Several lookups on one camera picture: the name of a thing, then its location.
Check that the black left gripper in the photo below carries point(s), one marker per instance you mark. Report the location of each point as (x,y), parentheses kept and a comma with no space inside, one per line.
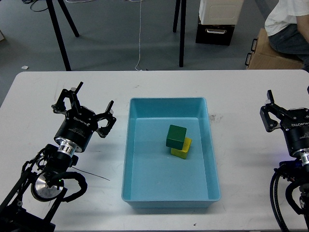
(80,123)

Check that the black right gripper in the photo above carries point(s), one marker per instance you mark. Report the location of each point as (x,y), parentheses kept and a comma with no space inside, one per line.
(294,124)

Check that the green block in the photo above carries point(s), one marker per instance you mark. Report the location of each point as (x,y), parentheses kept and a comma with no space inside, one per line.
(176,137)

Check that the yellow block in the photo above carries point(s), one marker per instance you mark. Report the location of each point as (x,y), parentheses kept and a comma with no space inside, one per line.
(184,152)

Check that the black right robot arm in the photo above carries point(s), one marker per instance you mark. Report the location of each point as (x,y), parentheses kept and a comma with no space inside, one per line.
(295,171)

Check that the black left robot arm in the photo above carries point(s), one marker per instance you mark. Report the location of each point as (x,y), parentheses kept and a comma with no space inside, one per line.
(47,173)

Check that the cream white appliance box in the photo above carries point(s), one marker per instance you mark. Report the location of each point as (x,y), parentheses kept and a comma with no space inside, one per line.
(220,12)

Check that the seated person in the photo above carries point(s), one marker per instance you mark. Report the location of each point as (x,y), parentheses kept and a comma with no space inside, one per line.
(287,28)

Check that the blue plastic bin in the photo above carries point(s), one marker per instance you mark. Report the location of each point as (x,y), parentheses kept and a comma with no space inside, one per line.
(153,177)

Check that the black tripod right legs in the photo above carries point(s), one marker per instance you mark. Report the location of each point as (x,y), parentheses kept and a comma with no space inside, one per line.
(180,14)

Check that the cardboard box with handles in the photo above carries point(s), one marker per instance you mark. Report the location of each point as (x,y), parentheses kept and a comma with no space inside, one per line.
(263,57)

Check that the black crate with handle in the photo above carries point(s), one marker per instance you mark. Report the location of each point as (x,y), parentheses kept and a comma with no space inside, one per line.
(214,34)

